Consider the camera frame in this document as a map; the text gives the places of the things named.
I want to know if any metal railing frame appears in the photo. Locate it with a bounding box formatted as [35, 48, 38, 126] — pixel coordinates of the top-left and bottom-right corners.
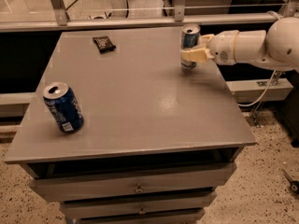
[0, 0, 298, 33]

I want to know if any redbull can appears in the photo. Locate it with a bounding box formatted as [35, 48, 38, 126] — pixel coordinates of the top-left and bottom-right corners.
[181, 23, 200, 69]

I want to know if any top drawer with knob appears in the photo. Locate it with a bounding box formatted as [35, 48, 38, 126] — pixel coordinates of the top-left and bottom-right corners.
[30, 162, 236, 202]

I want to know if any black snack packet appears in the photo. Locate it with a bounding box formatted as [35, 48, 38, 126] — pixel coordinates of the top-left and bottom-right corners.
[93, 35, 116, 54]

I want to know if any black tool on floor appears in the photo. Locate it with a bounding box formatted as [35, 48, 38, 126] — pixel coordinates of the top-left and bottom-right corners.
[283, 170, 299, 194]

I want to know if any blue pepsi can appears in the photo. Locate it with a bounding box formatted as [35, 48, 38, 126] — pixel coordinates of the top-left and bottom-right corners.
[43, 82, 84, 133]

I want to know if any drawer with knob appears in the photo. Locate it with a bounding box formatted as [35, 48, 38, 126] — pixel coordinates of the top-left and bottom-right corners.
[30, 162, 236, 202]
[60, 191, 216, 218]

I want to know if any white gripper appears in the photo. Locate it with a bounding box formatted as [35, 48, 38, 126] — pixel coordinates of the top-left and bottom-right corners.
[180, 30, 239, 65]

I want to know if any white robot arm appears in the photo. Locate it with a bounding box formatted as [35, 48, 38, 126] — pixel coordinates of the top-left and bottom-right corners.
[181, 17, 299, 71]

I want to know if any grey drawer cabinet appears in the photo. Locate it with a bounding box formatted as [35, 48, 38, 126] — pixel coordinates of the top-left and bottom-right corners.
[4, 26, 258, 224]

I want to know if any white cable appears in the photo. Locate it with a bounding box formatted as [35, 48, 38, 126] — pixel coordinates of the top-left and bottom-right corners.
[236, 70, 278, 108]

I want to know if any middle drawer with knob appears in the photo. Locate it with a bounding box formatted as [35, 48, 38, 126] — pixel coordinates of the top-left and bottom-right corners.
[60, 191, 216, 218]

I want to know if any bottom drawer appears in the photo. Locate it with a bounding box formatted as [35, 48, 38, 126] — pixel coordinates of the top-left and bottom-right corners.
[76, 208, 205, 224]

